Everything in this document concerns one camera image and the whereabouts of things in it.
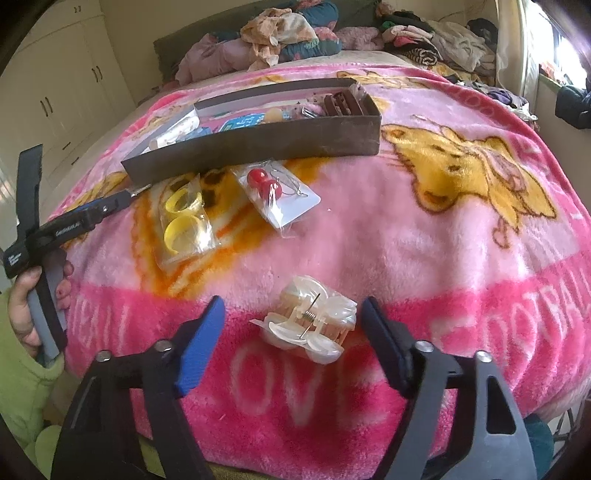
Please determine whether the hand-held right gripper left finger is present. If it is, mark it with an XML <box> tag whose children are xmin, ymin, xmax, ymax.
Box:
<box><xmin>50</xmin><ymin>295</ymin><xmax>227</xmax><ymax>480</ymax></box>

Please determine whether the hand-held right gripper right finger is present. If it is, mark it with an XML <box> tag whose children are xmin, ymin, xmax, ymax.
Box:
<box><xmin>361</xmin><ymin>296</ymin><xmax>539</xmax><ymax>480</ymax></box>

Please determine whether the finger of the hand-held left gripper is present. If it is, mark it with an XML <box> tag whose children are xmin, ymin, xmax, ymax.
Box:
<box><xmin>17</xmin><ymin>144</ymin><xmax>45</xmax><ymax>241</ymax></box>
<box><xmin>79</xmin><ymin>182</ymin><xmax>153</xmax><ymax>224</ymax></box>

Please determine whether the pearl white hair claw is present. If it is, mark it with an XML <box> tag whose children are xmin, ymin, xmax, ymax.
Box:
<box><xmin>249</xmin><ymin>274</ymin><xmax>358</xmax><ymax>365</ymax></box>

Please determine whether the yellow rings packet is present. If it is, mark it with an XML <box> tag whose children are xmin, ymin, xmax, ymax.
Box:
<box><xmin>154</xmin><ymin>173</ymin><xmax>218</xmax><ymax>271</ymax></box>

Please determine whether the red bead earrings packet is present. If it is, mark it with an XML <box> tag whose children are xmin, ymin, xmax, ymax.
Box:
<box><xmin>231</xmin><ymin>159</ymin><xmax>321</xmax><ymax>238</ymax></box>

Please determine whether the brown shallow box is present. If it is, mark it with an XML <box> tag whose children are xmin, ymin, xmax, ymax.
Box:
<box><xmin>121</xmin><ymin>78</ymin><xmax>383</xmax><ymax>184</ymax></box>

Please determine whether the brown hair clip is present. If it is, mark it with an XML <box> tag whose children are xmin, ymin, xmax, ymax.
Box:
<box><xmin>322</xmin><ymin>90</ymin><xmax>365</xmax><ymax>117</ymax></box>

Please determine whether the person's left forearm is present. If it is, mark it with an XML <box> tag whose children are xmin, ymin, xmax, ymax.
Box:
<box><xmin>0</xmin><ymin>286</ymin><xmax>65</xmax><ymax>467</ymax></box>

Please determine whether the person's left hand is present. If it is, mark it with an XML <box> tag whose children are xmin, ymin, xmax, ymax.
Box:
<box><xmin>8</xmin><ymin>261</ymin><xmax>75</xmax><ymax>359</ymax></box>

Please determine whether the pink printed blanket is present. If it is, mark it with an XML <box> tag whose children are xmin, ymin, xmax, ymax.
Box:
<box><xmin>46</xmin><ymin>65</ymin><xmax>591</xmax><ymax>467</ymax></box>

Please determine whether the cream wardrobe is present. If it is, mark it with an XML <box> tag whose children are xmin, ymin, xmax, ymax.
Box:
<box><xmin>9</xmin><ymin>0</ymin><xmax>138</xmax><ymax>155</ymax></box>

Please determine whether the teal card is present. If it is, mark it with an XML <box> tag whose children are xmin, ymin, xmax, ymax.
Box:
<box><xmin>217</xmin><ymin>113</ymin><xmax>269</xmax><ymax>133</ymax></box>

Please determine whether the pile of clothes on bed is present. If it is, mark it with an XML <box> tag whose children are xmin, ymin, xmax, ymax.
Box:
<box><xmin>154</xmin><ymin>0</ymin><xmax>384</xmax><ymax>86</ymax></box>

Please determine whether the pink floral quilt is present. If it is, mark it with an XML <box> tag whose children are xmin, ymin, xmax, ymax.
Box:
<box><xmin>175</xmin><ymin>34</ymin><xmax>252</xmax><ymax>86</ymax></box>

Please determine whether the cream orange patterned cloth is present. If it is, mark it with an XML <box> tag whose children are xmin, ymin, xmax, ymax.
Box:
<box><xmin>240</xmin><ymin>7</ymin><xmax>319</xmax><ymax>65</ymax></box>

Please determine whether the floral laundry basket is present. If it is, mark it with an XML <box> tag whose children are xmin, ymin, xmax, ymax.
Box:
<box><xmin>466</xmin><ymin>76</ymin><xmax>539</xmax><ymax>121</ymax></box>

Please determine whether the pink pillow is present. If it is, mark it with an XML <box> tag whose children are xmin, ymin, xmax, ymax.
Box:
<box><xmin>337</xmin><ymin>26</ymin><xmax>386</xmax><ymax>51</ymax></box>

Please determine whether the dark jacket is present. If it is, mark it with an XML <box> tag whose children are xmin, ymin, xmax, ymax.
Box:
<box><xmin>555</xmin><ymin>78</ymin><xmax>591</xmax><ymax>130</ymax></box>

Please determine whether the cream curtain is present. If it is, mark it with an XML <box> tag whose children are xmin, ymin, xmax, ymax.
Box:
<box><xmin>496</xmin><ymin>0</ymin><xmax>541</xmax><ymax>100</ymax></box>

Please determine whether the window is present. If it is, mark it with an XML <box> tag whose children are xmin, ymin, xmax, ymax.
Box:
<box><xmin>545</xmin><ymin>0</ymin><xmax>591</xmax><ymax>88</ymax></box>

